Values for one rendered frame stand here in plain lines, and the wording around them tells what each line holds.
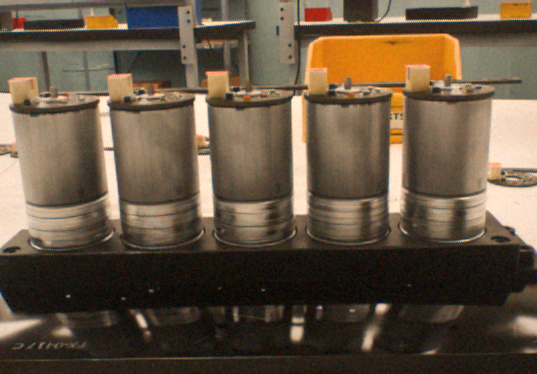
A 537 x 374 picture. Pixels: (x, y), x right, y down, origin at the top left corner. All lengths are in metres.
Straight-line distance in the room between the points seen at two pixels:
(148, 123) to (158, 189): 0.02
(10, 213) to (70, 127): 0.13
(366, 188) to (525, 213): 0.12
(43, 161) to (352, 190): 0.09
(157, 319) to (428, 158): 0.08
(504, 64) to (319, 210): 4.37
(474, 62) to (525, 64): 0.32
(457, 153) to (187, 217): 0.08
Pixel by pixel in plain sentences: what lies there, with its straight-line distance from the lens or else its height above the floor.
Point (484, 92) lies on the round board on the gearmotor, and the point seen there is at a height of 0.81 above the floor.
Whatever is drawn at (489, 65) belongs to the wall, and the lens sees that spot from 4.53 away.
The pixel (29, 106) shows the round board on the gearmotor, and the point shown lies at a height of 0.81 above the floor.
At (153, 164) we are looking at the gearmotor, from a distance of 0.17.
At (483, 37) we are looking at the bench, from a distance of 2.46.
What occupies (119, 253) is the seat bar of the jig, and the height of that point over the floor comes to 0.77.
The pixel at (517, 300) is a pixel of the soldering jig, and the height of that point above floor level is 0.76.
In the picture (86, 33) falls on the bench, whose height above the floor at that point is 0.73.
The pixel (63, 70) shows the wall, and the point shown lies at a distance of 5.74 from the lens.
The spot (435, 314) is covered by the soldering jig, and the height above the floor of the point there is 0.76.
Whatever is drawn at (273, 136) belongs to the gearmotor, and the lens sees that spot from 0.17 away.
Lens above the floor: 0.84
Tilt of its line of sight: 16 degrees down
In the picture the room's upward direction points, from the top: 2 degrees counter-clockwise
